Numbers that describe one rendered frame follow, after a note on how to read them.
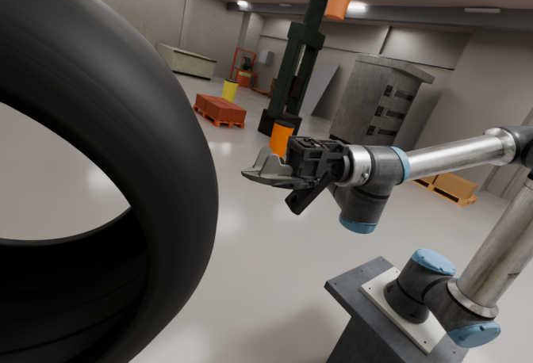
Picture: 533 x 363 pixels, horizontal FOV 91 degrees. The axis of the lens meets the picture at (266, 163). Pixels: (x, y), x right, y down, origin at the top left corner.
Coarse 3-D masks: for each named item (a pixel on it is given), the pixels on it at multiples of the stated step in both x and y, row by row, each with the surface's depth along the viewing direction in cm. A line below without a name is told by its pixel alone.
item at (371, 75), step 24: (360, 72) 654; (384, 72) 608; (408, 72) 590; (360, 96) 655; (384, 96) 621; (408, 96) 682; (336, 120) 710; (360, 120) 656; (384, 120) 672; (360, 144) 656; (384, 144) 730
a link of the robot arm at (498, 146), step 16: (496, 128) 78; (512, 128) 76; (528, 128) 75; (448, 144) 77; (464, 144) 76; (480, 144) 75; (496, 144) 75; (512, 144) 74; (416, 160) 74; (432, 160) 74; (448, 160) 74; (464, 160) 75; (480, 160) 76; (496, 160) 77; (512, 160) 76; (416, 176) 75
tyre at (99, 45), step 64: (0, 0) 17; (64, 0) 19; (0, 64) 17; (64, 64) 18; (128, 64) 22; (64, 128) 20; (128, 128) 22; (192, 128) 27; (128, 192) 23; (192, 192) 27; (0, 256) 48; (64, 256) 52; (128, 256) 54; (192, 256) 30; (0, 320) 43; (64, 320) 45; (128, 320) 31
